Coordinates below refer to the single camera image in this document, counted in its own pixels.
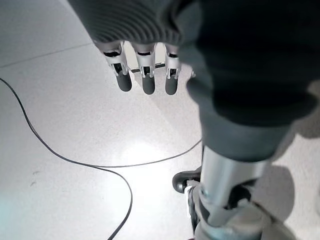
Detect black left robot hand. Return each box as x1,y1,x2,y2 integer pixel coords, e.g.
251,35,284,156
67,0,320,226

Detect black floor cable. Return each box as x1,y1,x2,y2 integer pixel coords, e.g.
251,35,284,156
82,139,203,169
0,77,134,240

